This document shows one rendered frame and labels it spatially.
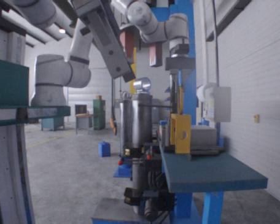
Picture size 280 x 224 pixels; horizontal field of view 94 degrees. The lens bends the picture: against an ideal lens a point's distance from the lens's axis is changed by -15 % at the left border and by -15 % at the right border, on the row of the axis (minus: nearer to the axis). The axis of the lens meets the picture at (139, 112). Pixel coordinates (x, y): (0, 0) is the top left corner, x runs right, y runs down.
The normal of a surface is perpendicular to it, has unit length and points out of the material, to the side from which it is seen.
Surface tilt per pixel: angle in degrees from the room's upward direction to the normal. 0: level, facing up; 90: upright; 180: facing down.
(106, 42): 124
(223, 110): 90
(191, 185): 90
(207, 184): 90
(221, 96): 90
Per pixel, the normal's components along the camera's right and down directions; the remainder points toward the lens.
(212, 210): -0.07, 0.04
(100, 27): 0.18, 0.58
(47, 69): 0.45, 0.04
